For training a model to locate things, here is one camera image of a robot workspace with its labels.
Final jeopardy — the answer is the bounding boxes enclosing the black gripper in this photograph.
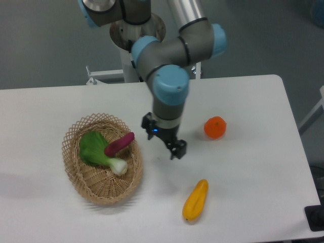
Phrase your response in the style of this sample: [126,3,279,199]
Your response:
[141,112,187,160]

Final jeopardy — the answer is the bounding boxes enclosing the purple sweet potato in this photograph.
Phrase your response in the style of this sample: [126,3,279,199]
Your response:
[104,132,135,157]

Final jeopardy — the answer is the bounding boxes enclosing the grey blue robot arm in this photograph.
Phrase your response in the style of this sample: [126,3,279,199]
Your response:
[78,1,227,158]

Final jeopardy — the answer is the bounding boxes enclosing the orange tangerine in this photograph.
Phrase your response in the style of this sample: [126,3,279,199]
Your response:
[204,116,227,139]

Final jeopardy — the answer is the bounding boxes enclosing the green bok choy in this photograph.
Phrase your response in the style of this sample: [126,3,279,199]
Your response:
[79,131,128,176]

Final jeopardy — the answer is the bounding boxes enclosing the yellow papaya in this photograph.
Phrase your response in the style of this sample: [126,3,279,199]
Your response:
[182,179,209,222]

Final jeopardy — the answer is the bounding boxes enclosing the black device at table edge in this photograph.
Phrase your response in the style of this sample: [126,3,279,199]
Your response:
[304,205,323,232]

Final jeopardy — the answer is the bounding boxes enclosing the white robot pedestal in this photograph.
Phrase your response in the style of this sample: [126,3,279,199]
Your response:
[109,13,166,83]

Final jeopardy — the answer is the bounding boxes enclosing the white frame at right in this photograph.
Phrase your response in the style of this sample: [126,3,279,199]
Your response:
[298,86,323,136]

